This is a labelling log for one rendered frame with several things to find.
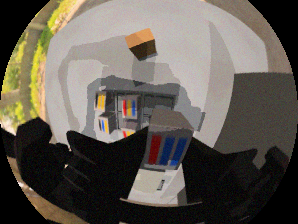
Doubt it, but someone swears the dark grey panel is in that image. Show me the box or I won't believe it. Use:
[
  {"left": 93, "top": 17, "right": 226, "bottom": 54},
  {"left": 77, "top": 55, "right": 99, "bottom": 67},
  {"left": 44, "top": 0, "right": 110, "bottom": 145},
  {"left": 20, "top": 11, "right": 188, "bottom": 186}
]
[{"left": 213, "top": 72, "right": 298, "bottom": 169}]

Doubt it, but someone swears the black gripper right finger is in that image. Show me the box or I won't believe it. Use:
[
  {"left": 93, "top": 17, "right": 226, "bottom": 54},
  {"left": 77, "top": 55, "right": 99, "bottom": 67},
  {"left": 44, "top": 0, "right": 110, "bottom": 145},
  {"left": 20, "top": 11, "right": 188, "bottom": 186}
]
[{"left": 181, "top": 136, "right": 258, "bottom": 204}]

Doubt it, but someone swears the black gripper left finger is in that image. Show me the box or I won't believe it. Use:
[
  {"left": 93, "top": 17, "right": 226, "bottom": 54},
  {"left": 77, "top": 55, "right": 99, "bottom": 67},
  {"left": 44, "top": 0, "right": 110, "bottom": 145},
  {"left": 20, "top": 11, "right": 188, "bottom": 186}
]
[{"left": 65, "top": 127, "right": 149, "bottom": 200}]

